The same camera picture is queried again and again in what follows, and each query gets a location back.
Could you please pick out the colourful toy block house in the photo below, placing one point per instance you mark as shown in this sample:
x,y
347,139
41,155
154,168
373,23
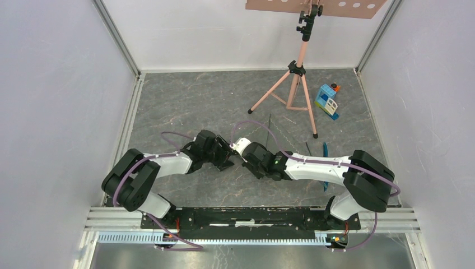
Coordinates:
x,y
326,100

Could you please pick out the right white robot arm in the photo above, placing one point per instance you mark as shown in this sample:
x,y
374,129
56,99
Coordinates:
x,y
368,182

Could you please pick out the pink music stand tripod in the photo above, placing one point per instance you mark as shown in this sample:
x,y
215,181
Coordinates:
x,y
308,12

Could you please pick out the grey cloth napkin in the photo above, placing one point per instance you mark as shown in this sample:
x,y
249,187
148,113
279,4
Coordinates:
x,y
263,129

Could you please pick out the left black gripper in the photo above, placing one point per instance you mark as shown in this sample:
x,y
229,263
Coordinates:
x,y
225,151

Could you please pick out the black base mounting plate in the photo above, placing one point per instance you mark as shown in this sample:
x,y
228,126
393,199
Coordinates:
x,y
236,223

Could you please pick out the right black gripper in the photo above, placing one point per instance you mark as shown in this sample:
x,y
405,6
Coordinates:
x,y
248,166

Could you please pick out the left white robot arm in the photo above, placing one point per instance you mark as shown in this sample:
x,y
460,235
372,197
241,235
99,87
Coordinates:
x,y
130,181

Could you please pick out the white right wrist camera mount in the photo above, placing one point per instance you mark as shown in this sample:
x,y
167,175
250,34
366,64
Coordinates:
x,y
240,145

